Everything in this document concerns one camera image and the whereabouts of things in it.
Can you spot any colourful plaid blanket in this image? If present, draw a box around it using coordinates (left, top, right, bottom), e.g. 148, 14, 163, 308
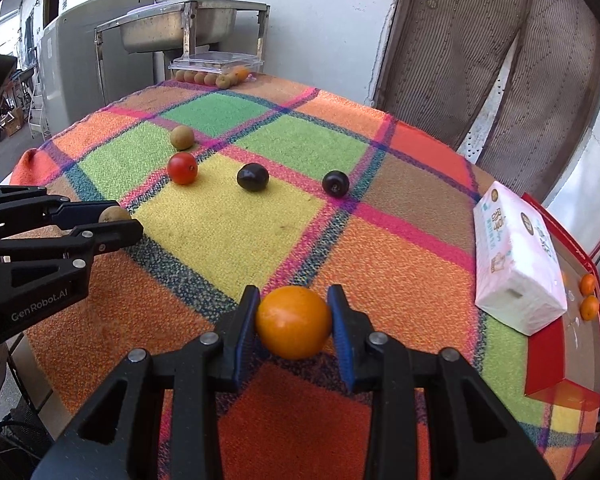
10, 72, 600, 480

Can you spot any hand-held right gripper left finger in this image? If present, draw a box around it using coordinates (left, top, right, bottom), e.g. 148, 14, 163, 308
30, 285, 262, 480

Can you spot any brown cardboard carton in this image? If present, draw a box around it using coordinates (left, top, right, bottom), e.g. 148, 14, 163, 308
2, 107, 26, 136

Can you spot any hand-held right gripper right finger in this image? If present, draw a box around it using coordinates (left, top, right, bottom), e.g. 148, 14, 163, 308
326, 284, 556, 480

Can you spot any red cardboard box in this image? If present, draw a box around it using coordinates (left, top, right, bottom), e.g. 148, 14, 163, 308
522, 192, 600, 411

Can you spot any metal sink on stand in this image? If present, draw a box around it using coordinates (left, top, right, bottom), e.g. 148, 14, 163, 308
94, 0, 271, 111

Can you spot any row of small longans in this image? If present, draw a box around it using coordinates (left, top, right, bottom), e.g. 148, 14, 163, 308
175, 69, 238, 90

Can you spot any metal step ladder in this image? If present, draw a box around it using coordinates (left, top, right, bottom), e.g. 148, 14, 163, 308
27, 75, 51, 138

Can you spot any clear plastic container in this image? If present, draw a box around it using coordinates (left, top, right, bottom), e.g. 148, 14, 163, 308
168, 51, 265, 86

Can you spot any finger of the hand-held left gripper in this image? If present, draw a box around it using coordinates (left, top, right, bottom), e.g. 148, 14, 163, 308
0, 219, 145, 293
0, 186, 112, 241

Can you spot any red cherry tomato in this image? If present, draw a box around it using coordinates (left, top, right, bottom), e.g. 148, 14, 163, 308
167, 152, 199, 186

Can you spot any grey rounded panel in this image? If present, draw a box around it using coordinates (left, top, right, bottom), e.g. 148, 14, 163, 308
37, 2, 156, 136

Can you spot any black wire mesh basket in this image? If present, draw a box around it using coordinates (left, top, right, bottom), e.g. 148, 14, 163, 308
0, 400, 71, 463

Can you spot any white tissue pack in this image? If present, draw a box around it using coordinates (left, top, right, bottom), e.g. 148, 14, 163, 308
472, 181, 568, 337

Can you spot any dark purple plum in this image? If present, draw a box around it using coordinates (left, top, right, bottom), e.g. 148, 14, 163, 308
322, 170, 350, 197
236, 163, 270, 194

